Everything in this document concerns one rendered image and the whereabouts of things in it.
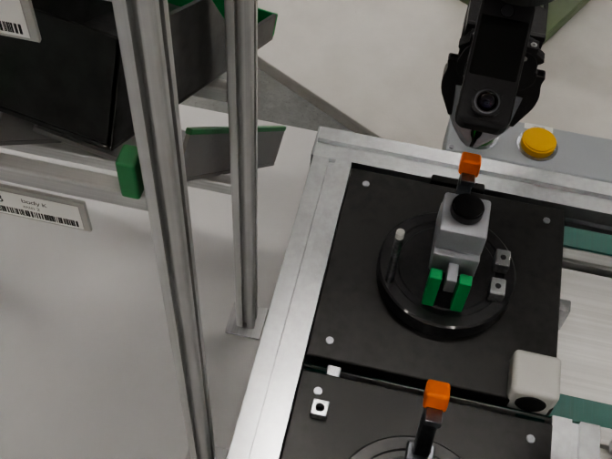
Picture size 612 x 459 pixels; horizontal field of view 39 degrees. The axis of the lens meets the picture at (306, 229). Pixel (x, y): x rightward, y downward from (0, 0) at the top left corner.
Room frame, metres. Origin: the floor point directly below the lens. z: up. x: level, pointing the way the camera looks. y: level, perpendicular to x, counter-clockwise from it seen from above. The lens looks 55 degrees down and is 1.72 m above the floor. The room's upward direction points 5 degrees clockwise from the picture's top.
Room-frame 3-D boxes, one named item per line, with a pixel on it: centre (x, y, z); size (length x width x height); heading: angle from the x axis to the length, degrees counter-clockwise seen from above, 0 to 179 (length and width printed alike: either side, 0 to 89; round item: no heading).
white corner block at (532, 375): (0.37, -0.23, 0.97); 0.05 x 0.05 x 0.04; 81
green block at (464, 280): (0.44, -0.15, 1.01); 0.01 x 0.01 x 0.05; 81
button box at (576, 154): (0.69, -0.26, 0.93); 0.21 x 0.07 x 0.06; 81
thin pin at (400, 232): (0.46, -0.09, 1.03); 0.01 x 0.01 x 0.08
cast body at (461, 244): (0.48, -0.14, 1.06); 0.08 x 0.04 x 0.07; 171
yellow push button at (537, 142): (0.69, -0.26, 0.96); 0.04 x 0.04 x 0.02
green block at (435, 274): (0.44, -0.13, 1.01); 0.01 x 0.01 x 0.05; 81
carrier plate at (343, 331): (0.49, -0.15, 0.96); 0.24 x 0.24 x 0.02; 81
